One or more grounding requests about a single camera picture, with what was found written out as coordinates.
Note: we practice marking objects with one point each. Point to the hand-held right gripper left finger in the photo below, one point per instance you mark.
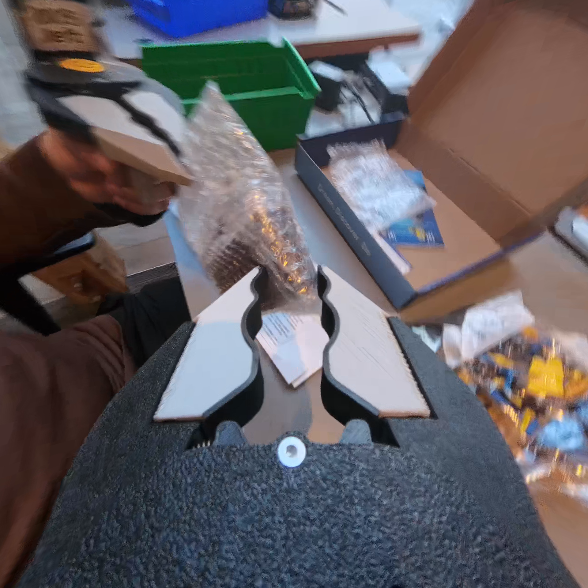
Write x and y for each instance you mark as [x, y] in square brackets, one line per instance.
[211, 367]

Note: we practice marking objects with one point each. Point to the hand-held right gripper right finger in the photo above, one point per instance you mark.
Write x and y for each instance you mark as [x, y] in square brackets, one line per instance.
[372, 363]

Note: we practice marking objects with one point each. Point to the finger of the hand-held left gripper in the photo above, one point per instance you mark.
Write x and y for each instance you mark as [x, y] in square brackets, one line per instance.
[160, 115]
[124, 138]

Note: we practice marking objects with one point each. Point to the blue-cover instruction booklet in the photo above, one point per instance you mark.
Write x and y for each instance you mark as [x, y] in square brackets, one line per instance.
[294, 344]

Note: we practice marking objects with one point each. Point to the clear bag small dark parts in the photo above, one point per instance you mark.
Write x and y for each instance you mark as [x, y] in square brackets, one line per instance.
[234, 193]

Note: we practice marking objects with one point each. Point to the clear bag grey tracks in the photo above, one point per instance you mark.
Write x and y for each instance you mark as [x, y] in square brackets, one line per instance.
[376, 183]

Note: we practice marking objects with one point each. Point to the blue cardboard box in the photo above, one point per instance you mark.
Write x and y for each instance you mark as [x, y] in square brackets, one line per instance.
[482, 138]

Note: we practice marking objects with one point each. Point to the person's left forearm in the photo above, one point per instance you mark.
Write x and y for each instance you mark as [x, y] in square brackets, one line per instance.
[32, 206]

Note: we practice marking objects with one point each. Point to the grey desk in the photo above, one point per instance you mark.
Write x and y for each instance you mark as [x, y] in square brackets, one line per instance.
[317, 239]

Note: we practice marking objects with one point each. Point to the person's left hand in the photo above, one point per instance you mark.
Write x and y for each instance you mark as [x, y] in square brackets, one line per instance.
[105, 179]

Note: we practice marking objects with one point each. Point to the blue plastic bin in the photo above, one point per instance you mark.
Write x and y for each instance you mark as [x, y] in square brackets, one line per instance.
[197, 16]

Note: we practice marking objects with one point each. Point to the thin blue printed leaflet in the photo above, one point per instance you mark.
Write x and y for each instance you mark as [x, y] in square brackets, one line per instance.
[418, 229]

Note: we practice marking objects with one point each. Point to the clear bag yellow blue parts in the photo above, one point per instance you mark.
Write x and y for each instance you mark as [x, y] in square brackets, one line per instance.
[528, 376]

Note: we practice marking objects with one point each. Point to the black electronic device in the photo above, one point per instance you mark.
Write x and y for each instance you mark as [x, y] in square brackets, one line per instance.
[326, 87]

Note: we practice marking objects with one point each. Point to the blue black tool battery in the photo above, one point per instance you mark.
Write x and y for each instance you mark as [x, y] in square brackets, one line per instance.
[291, 7]

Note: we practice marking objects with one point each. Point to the background work table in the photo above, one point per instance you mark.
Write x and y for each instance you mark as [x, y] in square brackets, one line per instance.
[358, 27]

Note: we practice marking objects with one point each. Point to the white flat adapter box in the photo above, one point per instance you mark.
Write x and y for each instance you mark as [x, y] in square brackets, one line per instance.
[388, 73]

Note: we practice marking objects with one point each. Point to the small black box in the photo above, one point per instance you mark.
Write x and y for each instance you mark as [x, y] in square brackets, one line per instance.
[395, 101]

